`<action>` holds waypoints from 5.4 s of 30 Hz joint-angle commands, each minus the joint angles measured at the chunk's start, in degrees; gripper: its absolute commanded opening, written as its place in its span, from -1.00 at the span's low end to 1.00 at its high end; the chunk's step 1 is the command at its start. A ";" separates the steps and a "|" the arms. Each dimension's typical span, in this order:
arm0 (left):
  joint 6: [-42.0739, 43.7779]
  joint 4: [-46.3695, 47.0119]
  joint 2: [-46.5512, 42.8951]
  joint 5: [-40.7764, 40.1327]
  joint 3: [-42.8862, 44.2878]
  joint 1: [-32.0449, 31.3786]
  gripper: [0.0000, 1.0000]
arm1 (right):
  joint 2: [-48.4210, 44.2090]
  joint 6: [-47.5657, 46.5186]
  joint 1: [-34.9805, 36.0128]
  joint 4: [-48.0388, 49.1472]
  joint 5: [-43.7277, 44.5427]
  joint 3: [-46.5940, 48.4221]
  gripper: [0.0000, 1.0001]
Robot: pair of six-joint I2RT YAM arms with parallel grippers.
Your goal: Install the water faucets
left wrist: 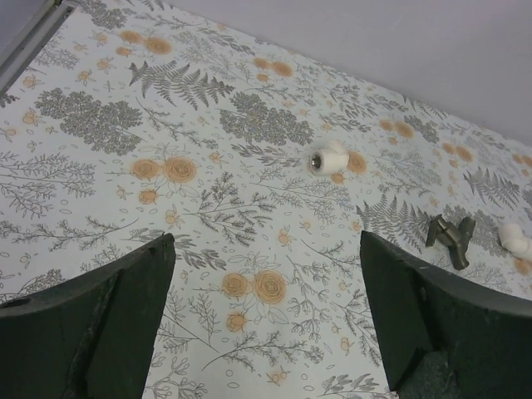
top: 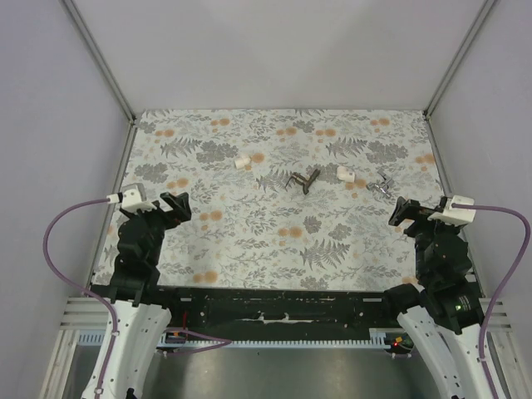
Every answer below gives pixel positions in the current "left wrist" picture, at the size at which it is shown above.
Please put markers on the white elbow fitting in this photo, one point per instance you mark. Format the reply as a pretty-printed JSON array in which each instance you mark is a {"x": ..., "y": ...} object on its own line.
[{"x": 513, "y": 239}]

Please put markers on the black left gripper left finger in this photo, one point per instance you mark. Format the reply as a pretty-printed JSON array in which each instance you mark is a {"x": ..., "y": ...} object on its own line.
[{"x": 92, "y": 336}]

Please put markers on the floral patterned table mat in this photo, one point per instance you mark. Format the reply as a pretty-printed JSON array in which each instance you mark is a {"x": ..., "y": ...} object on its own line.
[{"x": 138, "y": 119}]

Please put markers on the white elbow fitting left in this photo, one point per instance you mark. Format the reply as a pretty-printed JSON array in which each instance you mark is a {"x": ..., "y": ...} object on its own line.
[{"x": 330, "y": 159}]

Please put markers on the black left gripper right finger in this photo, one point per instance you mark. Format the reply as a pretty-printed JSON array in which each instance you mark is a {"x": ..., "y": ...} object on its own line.
[{"x": 440, "y": 335}]

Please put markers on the aluminium frame post left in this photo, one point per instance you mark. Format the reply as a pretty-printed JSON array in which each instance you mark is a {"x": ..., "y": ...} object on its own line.
[{"x": 26, "y": 28}]

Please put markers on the bronze water faucet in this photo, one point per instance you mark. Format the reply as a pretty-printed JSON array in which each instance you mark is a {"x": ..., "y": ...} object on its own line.
[{"x": 455, "y": 238}]

